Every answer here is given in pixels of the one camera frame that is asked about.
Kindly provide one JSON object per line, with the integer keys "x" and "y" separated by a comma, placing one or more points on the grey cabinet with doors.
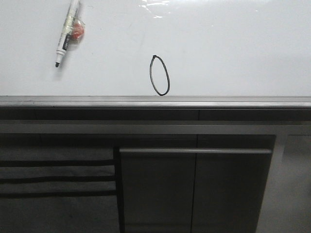
{"x": 194, "y": 183}

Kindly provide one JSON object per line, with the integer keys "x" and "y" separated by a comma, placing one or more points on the grey drawer unit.
{"x": 50, "y": 185}

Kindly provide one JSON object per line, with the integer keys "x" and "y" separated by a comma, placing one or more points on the white whiteboard with metal frame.
{"x": 234, "y": 52}

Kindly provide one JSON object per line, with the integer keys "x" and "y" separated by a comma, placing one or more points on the white black whiteboard marker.
{"x": 73, "y": 30}

